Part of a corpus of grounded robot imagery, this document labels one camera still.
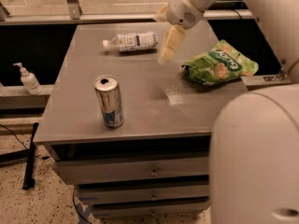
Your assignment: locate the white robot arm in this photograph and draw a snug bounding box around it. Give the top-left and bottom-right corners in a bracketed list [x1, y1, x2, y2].
[159, 0, 299, 224]

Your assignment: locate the white pump dispenser bottle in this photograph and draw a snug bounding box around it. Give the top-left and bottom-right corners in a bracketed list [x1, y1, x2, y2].
[14, 63, 42, 95]

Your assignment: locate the middle grey drawer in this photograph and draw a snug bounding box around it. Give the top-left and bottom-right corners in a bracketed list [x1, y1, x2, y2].
[77, 185, 209, 204]

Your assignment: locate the silver blue drink can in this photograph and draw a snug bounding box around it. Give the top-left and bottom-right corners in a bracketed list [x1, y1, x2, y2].
[93, 75, 123, 128]

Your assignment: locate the clear plastic water bottle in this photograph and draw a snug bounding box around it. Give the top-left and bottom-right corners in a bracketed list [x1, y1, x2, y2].
[102, 31, 159, 52]

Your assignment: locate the green snack bag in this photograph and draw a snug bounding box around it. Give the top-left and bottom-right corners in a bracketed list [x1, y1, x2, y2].
[182, 40, 259, 86]

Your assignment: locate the black stand leg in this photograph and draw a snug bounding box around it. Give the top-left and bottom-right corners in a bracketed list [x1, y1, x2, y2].
[0, 122, 38, 190]

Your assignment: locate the grey drawer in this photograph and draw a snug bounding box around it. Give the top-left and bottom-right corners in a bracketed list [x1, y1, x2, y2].
[53, 157, 208, 185]
[77, 185, 209, 204]
[92, 200, 208, 218]

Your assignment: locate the black floor cable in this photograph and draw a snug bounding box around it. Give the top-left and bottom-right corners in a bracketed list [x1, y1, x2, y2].
[0, 122, 52, 161]

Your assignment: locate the grey drawer cabinet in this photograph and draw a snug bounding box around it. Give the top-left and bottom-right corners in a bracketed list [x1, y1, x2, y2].
[33, 20, 250, 220]

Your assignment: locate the bottom grey drawer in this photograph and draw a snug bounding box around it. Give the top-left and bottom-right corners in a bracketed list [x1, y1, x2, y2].
[92, 200, 208, 218]

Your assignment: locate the grey metal railing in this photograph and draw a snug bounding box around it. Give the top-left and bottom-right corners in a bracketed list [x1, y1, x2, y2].
[0, 0, 256, 27]

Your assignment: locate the top grey drawer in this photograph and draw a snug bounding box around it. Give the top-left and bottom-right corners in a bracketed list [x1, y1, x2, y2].
[53, 157, 208, 185]

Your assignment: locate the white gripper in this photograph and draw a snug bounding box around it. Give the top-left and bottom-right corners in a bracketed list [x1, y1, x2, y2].
[153, 0, 204, 65]

